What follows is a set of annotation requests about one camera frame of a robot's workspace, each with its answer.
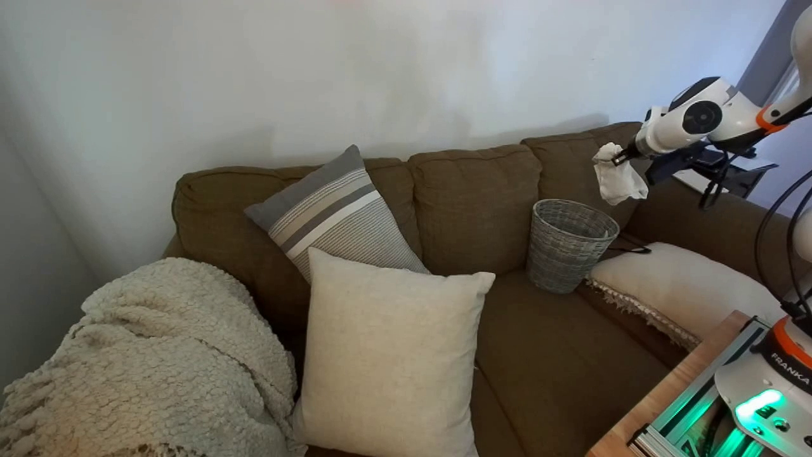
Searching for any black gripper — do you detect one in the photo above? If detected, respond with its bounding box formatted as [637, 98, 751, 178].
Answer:
[609, 138, 728, 185]

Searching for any white towel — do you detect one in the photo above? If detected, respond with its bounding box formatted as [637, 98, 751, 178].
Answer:
[591, 140, 651, 208]

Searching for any grey woven basket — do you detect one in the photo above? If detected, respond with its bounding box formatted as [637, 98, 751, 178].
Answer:
[524, 196, 622, 297]

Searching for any cream fringed cushion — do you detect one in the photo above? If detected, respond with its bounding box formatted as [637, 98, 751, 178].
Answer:
[589, 242, 784, 350]

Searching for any brown fabric sofa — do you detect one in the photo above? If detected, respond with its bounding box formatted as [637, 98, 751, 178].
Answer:
[161, 120, 793, 457]

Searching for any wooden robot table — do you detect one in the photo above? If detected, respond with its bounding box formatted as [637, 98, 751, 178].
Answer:
[586, 310, 812, 457]

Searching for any grey striped throw pillow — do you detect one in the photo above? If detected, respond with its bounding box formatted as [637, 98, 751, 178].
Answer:
[240, 143, 429, 285]

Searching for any plain cream square pillow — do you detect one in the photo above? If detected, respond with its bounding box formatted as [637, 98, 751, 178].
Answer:
[291, 246, 499, 457]

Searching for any cream knit blanket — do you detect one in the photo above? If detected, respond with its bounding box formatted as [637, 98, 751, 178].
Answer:
[0, 257, 301, 457]

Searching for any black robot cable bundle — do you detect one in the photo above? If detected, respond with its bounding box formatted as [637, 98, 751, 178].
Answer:
[751, 168, 812, 327]

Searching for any aluminium rail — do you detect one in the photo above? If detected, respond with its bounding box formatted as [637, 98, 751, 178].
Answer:
[631, 321, 773, 457]

